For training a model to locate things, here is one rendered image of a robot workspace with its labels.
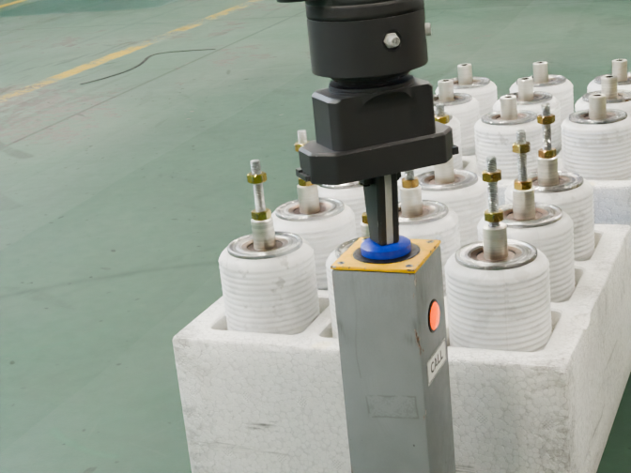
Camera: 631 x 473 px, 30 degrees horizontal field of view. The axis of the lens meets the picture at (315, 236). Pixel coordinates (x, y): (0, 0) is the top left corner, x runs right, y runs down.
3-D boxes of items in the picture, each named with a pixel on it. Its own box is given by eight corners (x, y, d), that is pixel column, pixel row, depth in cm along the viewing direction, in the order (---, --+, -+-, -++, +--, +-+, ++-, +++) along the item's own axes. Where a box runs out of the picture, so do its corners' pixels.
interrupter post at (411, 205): (410, 211, 125) (408, 181, 124) (428, 214, 124) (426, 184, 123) (396, 218, 124) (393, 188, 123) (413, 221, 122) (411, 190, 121)
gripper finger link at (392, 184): (393, 246, 92) (387, 170, 90) (376, 236, 95) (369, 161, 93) (411, 242, 92) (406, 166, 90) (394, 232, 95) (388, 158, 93)
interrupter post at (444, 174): (452, 187, 132) (450, 159, 131) (431, 186, 133) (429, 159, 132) (457, 180, 135) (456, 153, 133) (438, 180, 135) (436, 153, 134)
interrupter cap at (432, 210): (407, 202, 129) (407, 195, 129) (463, 211, 124) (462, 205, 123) (361, 221, 124) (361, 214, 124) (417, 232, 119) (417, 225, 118)
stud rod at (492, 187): (487, 236, 108) (483, 158, 106) (493, 234, 109) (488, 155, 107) (497, 238, 108) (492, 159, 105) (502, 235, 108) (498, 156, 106)
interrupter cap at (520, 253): (546, 268, 105) (546, 261, 105) (461, 277, 105) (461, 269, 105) (528, 241, 113) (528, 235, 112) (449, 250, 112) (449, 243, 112)
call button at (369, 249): (419, 257, 95) (417, 233, 94) (403, 275, 91) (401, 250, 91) (372, 255, 96) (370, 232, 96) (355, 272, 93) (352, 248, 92)
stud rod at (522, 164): (519, 201, 119) (515, 129, 117) (529, 201, 119) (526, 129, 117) (517, 205, 118) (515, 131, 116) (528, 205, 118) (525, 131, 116)
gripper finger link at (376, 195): (376, 236, 95) (369, 161, 93) (392, 246, 92) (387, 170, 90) (358, 240, 94) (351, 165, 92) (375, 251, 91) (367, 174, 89)
